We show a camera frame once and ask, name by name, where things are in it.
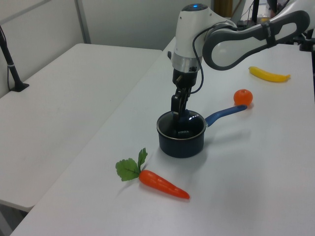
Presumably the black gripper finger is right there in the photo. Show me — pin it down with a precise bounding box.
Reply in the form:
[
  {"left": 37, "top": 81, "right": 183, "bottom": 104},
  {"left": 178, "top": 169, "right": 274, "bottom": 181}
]
[
  {"left": 182, "top": 86, "right": 193, "bottom": 114},
  {"left": 170, "top": 88, "right": 186, "bottom": 121}
]

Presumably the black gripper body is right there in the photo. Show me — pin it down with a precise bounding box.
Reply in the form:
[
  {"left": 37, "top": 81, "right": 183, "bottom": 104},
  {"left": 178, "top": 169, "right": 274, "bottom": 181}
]
[{"left": 171, "top": 68, "right": 199, "bottom": 92}]

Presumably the glass lid with blue knob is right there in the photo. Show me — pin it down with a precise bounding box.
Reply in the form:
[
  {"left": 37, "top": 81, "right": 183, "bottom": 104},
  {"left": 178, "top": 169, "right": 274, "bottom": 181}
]
[{"left": 157, "top": 109, "right": 206, "bottom": 140}]

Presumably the dark blue saucepan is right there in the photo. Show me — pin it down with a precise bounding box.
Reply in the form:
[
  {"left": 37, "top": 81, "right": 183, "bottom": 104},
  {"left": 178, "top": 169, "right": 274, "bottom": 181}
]
[{"left": 156, "top": 104, "right": 248, "bottom": 159}]

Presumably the toy orange fruit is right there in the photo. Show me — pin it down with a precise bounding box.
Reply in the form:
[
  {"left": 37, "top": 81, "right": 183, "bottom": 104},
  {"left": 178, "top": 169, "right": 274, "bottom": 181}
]
[{"left": 233, "top": 88, "right": 254, "bottom": 107}]

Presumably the orange toy carrot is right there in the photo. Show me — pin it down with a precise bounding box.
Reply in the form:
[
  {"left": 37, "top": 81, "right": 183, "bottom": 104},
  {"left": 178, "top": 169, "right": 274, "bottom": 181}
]
[{"left": 115, "top": 147, "right": 191, "bottom": 200}]

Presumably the yellow toy banana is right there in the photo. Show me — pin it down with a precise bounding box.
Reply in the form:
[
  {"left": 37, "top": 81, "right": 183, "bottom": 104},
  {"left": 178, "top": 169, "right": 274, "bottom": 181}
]
[{"left": 248, "top": 66, "right": 291, "bottom": 83}]

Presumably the thin black background pole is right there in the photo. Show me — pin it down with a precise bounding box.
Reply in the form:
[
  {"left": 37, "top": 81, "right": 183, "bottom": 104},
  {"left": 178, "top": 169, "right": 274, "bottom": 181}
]
[{"left": 252, "top": 0, "right": 260, "bottom": 22}]

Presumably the black clamp stand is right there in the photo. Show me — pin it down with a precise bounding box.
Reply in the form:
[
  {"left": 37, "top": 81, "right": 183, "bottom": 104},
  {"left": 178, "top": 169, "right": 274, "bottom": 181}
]
[{"left": 298, "top": 29, "right": 315, "bottom": 53}]

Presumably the black pole with base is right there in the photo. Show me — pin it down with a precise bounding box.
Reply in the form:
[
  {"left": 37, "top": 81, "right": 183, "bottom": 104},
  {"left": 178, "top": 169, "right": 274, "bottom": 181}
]
[{"left": 0, "top": 24, "right": 30, "bottom": 92}]

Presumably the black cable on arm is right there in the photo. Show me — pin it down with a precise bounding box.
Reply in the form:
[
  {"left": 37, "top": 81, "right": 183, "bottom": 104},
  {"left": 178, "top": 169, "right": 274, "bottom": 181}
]
[{"left": 189, "top": 22, "right": 238, "bottom": 94}]

